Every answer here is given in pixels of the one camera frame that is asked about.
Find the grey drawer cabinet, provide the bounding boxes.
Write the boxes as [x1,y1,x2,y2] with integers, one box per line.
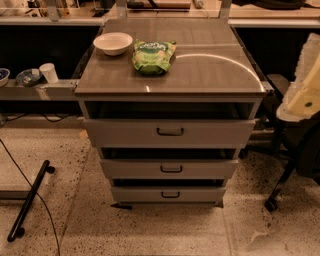
[73,17,268,210]

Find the grey top drawer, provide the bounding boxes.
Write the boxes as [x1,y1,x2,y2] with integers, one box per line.
[84,119,254,149]

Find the grey drawer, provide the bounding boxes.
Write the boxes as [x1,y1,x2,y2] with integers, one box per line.
[84,119,254,149]
[100,159,238,179]
[111,186,226,203]

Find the grey middle drawer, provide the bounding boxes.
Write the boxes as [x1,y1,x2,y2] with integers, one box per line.
[100,159,238,179]

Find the grey bottom drawer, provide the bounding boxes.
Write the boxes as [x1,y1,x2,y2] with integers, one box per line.
[111,186,226,203]

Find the green snack bag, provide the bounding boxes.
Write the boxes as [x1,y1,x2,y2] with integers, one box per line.
[132,40,177,76]

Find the white bowl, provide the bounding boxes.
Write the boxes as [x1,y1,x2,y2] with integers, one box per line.
[93,32,133,56]

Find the grey side shelf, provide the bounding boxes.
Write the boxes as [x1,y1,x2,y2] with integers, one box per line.
[0,79,78,101]

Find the white paper cup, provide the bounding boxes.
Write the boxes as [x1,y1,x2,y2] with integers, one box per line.
[39,63,59,84]

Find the dark blue bowl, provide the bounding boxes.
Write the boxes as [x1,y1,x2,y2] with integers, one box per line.
[16,68,43,87]

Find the blue rimmed bowl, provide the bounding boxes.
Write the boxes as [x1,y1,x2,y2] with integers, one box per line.
[0,68,10,87]

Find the black floor stand bar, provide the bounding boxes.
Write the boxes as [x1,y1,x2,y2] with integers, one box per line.
[2,160,55,242]

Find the black floor cable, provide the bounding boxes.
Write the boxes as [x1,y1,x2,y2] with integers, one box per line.
[0,138,62,256]

